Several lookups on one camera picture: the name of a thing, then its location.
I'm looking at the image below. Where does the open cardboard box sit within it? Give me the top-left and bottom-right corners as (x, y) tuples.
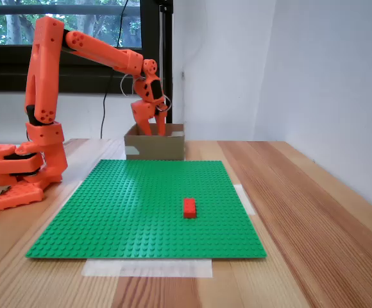
(123, 123), (186, 162)

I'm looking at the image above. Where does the red lego block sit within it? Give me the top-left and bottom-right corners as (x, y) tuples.
(182, 197), (198, 220)

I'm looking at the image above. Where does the green lego baseplate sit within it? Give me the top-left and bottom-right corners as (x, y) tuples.
(25, 158), (268, 260)

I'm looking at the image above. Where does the masking tape strip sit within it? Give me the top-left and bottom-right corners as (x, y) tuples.
(233, 184), (257, 216)
(81, 258), (214, 278)

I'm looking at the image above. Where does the thin black hanging cable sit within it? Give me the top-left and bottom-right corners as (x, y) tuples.
(100, 0), (130, 139)

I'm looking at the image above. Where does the black window frame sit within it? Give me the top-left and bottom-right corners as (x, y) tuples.
(0, 0), (174, 96)

